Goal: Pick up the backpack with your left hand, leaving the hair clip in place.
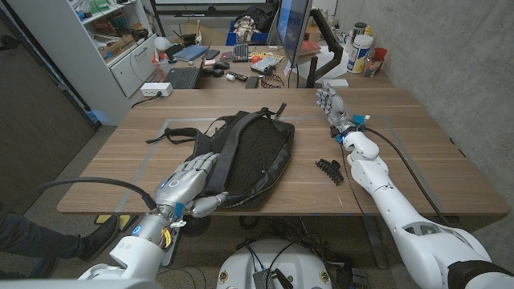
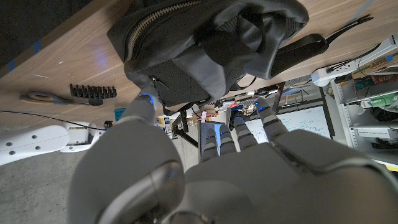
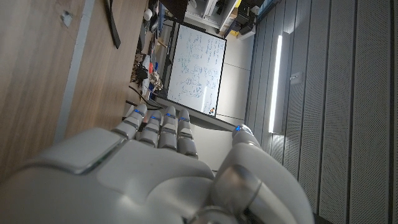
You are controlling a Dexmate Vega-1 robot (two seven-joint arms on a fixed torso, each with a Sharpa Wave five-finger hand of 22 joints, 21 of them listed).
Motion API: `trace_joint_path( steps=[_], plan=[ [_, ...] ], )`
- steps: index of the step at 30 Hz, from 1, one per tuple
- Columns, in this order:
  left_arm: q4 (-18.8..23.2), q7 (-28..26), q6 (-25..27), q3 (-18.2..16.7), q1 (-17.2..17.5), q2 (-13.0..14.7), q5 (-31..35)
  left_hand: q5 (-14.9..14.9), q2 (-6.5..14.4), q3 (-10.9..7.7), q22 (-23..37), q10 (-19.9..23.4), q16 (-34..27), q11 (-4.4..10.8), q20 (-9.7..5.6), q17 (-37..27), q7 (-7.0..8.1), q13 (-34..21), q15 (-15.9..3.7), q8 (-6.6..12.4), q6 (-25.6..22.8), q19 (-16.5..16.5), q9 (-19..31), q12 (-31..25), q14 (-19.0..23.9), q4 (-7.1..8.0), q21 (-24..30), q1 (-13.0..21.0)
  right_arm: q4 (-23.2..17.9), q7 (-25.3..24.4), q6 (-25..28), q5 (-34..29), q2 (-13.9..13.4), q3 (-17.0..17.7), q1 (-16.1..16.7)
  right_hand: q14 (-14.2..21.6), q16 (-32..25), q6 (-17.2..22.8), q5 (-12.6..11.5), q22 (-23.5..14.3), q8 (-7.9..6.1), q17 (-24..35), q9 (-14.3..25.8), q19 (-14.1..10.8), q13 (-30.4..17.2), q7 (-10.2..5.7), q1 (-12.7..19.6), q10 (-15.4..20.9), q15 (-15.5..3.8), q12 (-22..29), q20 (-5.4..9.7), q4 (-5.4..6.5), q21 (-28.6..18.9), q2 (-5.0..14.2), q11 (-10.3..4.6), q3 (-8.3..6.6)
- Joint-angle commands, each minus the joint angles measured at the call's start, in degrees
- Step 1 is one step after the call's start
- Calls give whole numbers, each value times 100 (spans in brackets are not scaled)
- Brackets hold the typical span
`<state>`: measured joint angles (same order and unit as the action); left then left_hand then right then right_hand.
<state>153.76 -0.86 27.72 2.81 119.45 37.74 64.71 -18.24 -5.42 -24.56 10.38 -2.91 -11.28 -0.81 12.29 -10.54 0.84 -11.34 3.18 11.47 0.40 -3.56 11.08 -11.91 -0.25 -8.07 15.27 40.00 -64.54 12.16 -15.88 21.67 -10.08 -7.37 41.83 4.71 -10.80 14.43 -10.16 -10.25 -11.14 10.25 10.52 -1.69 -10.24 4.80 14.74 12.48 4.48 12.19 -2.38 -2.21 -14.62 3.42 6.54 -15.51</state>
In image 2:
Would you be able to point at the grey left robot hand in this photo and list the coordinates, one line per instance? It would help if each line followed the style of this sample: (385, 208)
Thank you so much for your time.
(248, 186)

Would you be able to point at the black backpack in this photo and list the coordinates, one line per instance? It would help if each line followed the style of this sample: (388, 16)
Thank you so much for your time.
(186, 46)

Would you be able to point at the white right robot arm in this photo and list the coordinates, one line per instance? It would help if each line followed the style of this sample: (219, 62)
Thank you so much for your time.
(31, 143)

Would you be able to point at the black claw hair clip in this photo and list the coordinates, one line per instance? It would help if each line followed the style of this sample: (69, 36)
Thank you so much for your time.
(93, 92)

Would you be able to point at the whiteboard with writing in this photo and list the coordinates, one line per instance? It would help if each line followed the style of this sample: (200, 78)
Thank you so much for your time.
(304, 123)

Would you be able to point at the white shelf cabinet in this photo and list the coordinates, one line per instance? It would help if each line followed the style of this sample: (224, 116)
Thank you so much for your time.
(367, 124)

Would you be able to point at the white power strip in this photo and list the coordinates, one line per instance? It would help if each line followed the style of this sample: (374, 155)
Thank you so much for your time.
(342, 68)

